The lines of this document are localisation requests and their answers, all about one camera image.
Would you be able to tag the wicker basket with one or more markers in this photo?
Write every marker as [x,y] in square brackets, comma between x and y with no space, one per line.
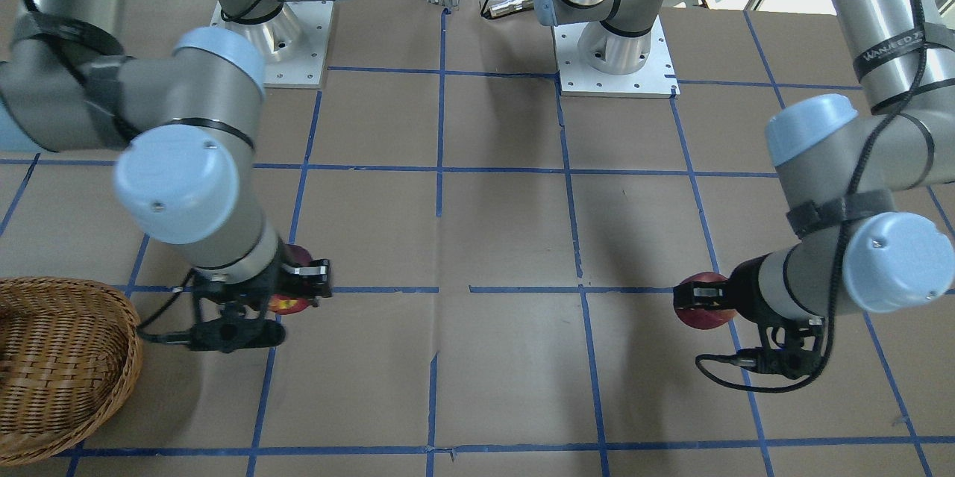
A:
[70,359]

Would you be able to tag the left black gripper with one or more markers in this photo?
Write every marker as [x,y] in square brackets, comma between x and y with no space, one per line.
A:
[751,286]

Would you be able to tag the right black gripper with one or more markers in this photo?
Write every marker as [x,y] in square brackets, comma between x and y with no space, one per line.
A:
[268,279]

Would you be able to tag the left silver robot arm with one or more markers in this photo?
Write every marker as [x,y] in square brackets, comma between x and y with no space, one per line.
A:
[839,172]

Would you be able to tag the silver metal cylinder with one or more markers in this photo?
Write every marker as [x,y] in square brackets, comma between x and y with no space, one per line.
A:
[506,8]

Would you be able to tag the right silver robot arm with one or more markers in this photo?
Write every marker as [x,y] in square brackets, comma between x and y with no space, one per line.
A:
[185,128]

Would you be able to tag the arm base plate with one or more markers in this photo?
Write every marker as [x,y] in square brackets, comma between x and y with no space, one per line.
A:
[595,66]
[294,43]

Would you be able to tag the dark red apple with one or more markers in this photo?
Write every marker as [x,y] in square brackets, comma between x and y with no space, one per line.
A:
[290,296]

